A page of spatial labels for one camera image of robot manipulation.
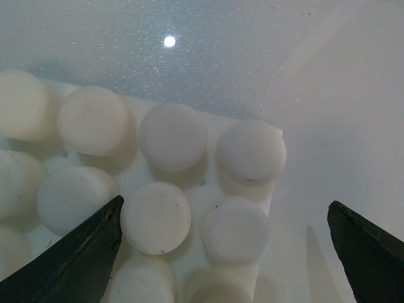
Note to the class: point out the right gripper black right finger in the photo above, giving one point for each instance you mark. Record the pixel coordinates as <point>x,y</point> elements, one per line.
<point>371,257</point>

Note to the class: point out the white studded base plate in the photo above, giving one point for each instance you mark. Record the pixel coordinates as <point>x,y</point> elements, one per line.
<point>196,187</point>

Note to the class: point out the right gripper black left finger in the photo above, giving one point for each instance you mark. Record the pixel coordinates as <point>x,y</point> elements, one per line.
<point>77,268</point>

